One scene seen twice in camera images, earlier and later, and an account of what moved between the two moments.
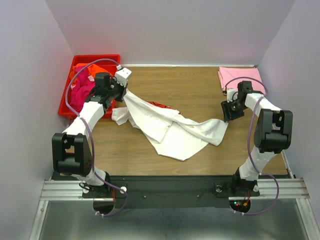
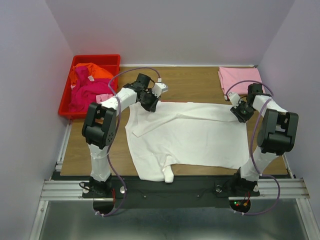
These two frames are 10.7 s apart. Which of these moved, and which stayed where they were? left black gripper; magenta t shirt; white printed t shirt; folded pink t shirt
Moved: left black gripper; white printed t shirt
Stayed: folded pink t shirt; magenta t shirt
